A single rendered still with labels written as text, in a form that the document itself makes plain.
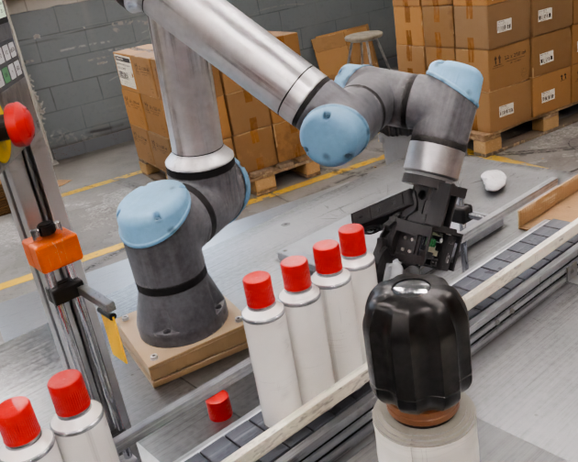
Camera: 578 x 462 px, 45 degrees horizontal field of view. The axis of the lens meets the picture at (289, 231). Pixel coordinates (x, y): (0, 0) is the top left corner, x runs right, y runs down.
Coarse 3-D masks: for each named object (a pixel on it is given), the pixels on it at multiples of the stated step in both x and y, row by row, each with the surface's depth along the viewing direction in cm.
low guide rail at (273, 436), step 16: (576, 224) 118; (544, 240) 115; (560, 240) 116; (528, 256) 110; (544, 256) 113; (512, 272) 108; (480, 288) 104; (496, 288) 106; (336, 384) 87; (352, 384) 88; (320, 400) 85; (336, 400) 87; (288, 416) 83; (304, 416) 84; (272, 432) 81; (288, 432) 82; (240, 448) 79; (256, 448) 79; (272, 448) 81
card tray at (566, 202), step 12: (576, 180) 150; (552, 192) 145; (564, 192) 148; (576, 192) 150; (528, 204) 140; (540, 204) 143; (552, 204) 146; (564, 204) 146; (576, 204) 145; (528, 216) 140; (540, 216) 142; (552, 216) 141; (564, 216) 140; (576, 216) 140; (528, 228) 138
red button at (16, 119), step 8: (8, 104) 58; (16, 104) 58; (8, 112) 58; (16, 112) 58; (24, 112) 59; (0, 120) 59; (8, 120) 58; (16, 120) 58; (24, 120) 58; (32, 120) 60; (0, 128) 58; (8, 128) 58; (16, 128) 58; (24, 128) 58; (32, 128) 60; (0, 136) 59; (8, 136) 58; (16, 136) 58; (24, 136) 59; (32, 136) 60; (16, 144) 59; (24, 144) 59
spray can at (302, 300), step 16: (288, 272) 82; (304, 272) 82; (288, 288) 83; (304, 288) 82; (288, 304) 82; (304, 304) 82; (320, 304) 84; (288, 320) 84; (304, 320) 83; (320, 320) 84; (304, 336) 84; (320, 336) 85; (304, 352) 85; (320, 352) 85; (304, 368) 86; (320, 368) 86; (304, 384) 87; (320, 384) 87; (304, 400) 88
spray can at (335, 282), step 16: (320, 256) 84; (336, 256) 85; (320, 272) 86; (336, 272) 85; (320, 288) 85; (336, 288) 85; (352, 288) 88; (336, 304) 86; (352, 304) 87; (336, 320) 87; (352, 320) 88; (336, 336) 88; (352, 336) 88; (336, 352) 89; (352, 352) 89; (336, 368) 90; (352, 368) 90
